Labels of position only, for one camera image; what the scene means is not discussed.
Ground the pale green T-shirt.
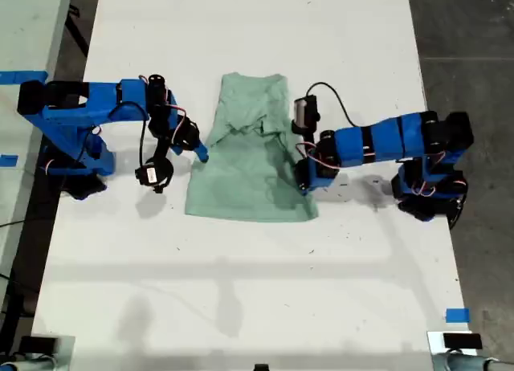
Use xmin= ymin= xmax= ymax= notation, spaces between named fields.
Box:
xmin=183 ymin=71 xmax=320 ymax=224

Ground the long blue tape strip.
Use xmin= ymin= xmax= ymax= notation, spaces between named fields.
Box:
xmin=0 ymin=70 xmax=49 ymax=85

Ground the pale grey side table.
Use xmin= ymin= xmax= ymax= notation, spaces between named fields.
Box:
xmin=0 ymin=0 xmax=75 ymax=275

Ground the blue tape rectangle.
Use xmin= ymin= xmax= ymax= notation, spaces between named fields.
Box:
xmin=445 ymin=308 xmax=471 ymax=324

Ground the white metal plate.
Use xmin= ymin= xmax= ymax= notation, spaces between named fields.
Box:
xmin=426 ymin=330 xmax=479 ymax=358

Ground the small black box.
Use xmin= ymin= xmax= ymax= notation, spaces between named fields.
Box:
xmin=18 ymin=336 xmax=57 ymax=354
xmin=443 ymin=332 xmax=483 ymax=349

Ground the grey metal plate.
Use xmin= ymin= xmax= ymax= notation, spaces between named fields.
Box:
xmin=15 ymin=335 xmax=76 ymax=371

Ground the grey metal tube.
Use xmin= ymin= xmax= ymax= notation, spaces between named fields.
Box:
xmin=431 ymin=351 xmax=514 ymax=371
xmin=0 ymin=357 xmax=57 ymax=371

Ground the black camera cable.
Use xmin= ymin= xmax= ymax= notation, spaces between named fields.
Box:
xmin=108 ymin=100 xmax=150 ymax=169
xmin=304 ymin=80 xmax=358 ymax=129

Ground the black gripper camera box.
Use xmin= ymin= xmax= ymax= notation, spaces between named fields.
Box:
xmin=134 ymin=156 xmax=174 ymax=194
xmin=291 ymin=96 xmax=322 ymax=135

